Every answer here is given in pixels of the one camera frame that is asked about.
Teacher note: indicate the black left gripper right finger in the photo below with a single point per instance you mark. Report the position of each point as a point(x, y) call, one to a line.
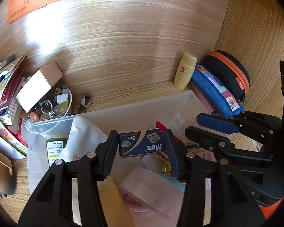
point(224, 212)

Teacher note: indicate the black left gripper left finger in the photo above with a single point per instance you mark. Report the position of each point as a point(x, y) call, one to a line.
point(51, 202)

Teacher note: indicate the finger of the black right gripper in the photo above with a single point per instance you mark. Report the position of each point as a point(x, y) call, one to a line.
point(222, 145)
point(217, 123)

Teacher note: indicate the clear tape roll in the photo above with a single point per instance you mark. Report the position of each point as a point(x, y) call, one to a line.
point(152, 191)

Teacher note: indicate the blue Max blade box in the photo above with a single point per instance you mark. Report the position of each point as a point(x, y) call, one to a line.
point(141, 143)

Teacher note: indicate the red pouch with gold tassel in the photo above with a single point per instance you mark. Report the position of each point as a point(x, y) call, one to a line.
point(175, 150)

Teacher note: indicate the large beige tape roll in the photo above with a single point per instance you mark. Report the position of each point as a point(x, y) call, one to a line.
point(115, 210)

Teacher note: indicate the white drawstring pouch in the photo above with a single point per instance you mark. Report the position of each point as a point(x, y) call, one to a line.
point(84, 137)

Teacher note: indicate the orange jacket sleeve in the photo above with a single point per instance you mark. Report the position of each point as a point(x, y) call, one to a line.
point(268, 211)

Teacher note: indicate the blue patchwork pencil pouch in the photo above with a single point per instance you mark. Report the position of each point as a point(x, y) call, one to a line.
point(214, 95)

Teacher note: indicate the black orange zipper case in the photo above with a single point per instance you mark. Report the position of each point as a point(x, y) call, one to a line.
point(229, 71)

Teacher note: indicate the teal small bottle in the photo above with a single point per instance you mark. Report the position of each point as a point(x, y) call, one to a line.
point(177, 183)

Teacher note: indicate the brown mug with lid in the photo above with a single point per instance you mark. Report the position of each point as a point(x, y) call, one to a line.
point(7, 176)

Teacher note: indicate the green glass bottle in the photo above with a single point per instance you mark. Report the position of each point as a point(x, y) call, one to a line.
point(54, 148)

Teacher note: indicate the yellow sunscreen bottle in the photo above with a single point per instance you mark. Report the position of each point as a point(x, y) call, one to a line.
point(185, 70)

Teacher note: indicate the pink knitted item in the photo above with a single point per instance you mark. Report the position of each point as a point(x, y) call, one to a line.
point(133, 205)

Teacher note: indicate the fruit pattern book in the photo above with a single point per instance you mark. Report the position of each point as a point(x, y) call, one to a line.
point(14, 140)

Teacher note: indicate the clear plastic storage bin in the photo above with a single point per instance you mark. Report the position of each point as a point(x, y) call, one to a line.
point(176, 112)

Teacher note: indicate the white bowl of beads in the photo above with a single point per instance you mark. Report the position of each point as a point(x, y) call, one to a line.
point(56, 103)

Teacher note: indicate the small white cardboard box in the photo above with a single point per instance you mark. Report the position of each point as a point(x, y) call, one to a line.
point(38, 85)

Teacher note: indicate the stack of books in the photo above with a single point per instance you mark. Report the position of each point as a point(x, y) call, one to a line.
point(11, 81)

